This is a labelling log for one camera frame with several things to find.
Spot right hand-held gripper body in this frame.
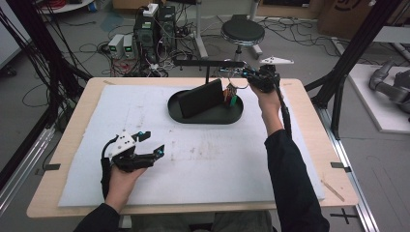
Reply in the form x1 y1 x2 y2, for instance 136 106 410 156
249 56 295 94

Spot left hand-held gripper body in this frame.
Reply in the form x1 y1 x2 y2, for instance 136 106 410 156
107 130 160 173

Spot key ring with coloured tags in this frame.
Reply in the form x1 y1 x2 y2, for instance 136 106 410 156
221 68 250 107

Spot black rectangular wallet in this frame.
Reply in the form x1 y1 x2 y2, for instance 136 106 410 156
177 77 225 119

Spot black oval tray with hanger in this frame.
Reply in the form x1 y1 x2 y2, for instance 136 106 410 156
167 59 246 126

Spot person's right hand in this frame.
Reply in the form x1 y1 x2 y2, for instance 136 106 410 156
250 84 282 114

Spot person's left hand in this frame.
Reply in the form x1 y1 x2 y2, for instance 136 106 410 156
105 166 148 203

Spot black round stool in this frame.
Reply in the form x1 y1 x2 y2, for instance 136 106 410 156
220 14 266 78

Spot white foam mat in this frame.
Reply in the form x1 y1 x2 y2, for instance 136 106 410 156
57 84 325 207

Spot light wooden table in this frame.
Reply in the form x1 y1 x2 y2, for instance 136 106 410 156
26 76 360 219

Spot white desk leg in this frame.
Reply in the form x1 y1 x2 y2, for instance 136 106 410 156
192 0 209 60

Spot black tape strip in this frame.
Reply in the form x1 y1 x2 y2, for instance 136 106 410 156
34 163 62 177
330 161 352 173

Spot grey bench power supply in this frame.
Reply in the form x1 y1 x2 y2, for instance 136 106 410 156
123 34 136 60
107 33 125 60

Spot black computer tower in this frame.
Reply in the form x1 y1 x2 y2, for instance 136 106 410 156
158 4 178 51
133 6 160 65

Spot brown cardboard box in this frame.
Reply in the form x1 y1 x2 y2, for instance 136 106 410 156
317 0 410 42

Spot person's legs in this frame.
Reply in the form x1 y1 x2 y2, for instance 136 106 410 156
132 211 275 232

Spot white power adapter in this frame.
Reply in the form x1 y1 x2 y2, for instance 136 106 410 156
142 3 160 17

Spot white platform board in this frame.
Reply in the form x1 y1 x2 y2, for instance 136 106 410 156
347 63 410 134

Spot black sleeved left gripper cable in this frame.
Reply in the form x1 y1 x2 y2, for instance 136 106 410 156
100 134 120 201

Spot black sleeved gripper cable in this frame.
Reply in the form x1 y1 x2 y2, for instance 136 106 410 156
100 134 120 201
274 75 294 140

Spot black sleeved right gripper cable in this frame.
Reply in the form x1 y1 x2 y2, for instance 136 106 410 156
274 75 294 140

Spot aluminium rail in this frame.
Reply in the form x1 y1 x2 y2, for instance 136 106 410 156
317 105 381 232
0 125 56 216

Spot black frame post with cables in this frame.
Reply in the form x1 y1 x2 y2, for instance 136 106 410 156
5 0 93 101

